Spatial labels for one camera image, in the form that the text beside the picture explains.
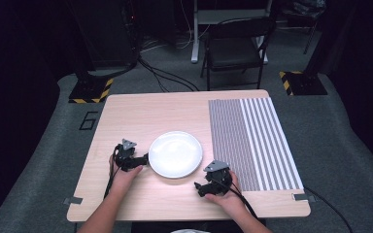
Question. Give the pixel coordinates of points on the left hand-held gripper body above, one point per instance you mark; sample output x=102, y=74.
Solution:
x=127, y=158

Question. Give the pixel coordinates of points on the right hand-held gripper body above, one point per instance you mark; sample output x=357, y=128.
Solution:
x=219, y=183

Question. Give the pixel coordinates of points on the white plate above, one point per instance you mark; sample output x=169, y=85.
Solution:
x=175, y=154

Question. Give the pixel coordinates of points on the person's right hand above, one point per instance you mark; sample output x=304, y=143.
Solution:
x=230, y=200

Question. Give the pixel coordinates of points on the person's left hand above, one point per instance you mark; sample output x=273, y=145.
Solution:
x=121, y=181

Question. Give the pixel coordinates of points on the grey striped placemat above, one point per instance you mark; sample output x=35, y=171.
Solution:
x=249, y=145

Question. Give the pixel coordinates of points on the grey tape piece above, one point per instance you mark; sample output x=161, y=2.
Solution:
x=302, y=197
x=74, y=200

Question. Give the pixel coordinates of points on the black yellow striped stand base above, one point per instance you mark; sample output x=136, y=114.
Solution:
x=89, y=90
x=304, y=84

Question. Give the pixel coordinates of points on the black cabinet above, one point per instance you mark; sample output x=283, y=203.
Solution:
x=107, y=32

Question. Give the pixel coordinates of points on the black folding chair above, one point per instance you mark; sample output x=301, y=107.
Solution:
x=236, y=48

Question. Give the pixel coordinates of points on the dark chair with clutter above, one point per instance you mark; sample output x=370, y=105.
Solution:
x=304, y=13

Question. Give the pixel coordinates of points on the white desk frame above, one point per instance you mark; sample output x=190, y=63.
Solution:
x=195, y=39

